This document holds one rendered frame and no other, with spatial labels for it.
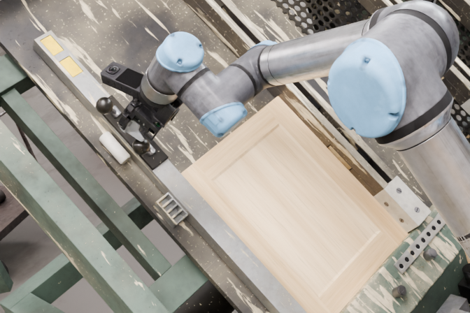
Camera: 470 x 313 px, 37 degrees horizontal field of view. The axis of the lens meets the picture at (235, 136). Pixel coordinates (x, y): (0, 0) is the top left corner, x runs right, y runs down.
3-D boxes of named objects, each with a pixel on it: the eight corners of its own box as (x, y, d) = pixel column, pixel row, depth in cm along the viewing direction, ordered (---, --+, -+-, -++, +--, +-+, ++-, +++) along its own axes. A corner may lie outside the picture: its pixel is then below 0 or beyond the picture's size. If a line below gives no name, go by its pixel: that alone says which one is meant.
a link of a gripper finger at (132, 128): (133, 154, 149) (145, 135, 141) (112, 135, 149) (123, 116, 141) (143, 144, 151) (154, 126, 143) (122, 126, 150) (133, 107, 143)
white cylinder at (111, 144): (97, 141, 163) (119, 166, 162) (99, 135, 160) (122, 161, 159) (107, 134, 164) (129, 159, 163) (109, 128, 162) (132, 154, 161)
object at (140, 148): (149, 162, 161) (138, 157, 148) (138, 149, 162) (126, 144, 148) (161, 151, 161) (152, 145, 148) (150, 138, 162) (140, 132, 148)
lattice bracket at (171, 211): (173, 228, 159) (176, 224, 157) (152, 206, 160) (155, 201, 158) (185, 218, 161) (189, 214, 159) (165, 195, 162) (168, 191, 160)
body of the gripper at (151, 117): (149, 144, 141) (167, 118, 131) (117, 115, 141) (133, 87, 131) (172, 120, 145) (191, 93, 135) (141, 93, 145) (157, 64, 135)
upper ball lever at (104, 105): (115, 124, 162) (101, 117, 149) (104, 112, 163) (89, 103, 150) (127, 113, 163) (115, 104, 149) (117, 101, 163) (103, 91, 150)
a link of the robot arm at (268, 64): (470, -34, 97) (248, 32, 136) (431, 0, 91) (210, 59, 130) (499, 39, 101) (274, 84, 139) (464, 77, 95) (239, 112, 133)
